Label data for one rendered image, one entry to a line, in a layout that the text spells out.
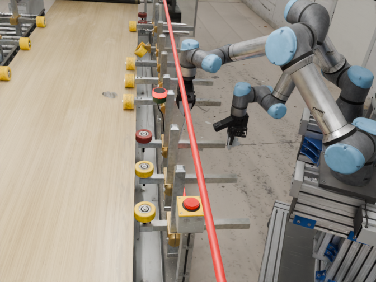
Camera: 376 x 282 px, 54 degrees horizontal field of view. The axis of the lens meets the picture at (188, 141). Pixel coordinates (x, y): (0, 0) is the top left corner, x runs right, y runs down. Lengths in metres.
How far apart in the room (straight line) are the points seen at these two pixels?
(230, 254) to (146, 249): 0.93
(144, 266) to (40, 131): 0.79
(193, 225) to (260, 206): 1.87
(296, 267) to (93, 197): 1.26
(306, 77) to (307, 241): 1.33
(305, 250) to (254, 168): 1.04
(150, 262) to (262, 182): 1.64
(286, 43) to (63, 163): 1.00
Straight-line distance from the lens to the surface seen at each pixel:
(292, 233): 2.40
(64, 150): 1.70
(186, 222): 0.96
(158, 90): 1.61
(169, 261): 1.50
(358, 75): 1.85
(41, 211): 1.43
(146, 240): 1.66
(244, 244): 2.53
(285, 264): 2.23
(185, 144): 1.81
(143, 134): 1.77
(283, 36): 1.26
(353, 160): 1.28
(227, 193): 2.84
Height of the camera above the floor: 1.89
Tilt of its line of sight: 35 degrees down
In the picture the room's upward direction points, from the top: 6 degrees clockwise
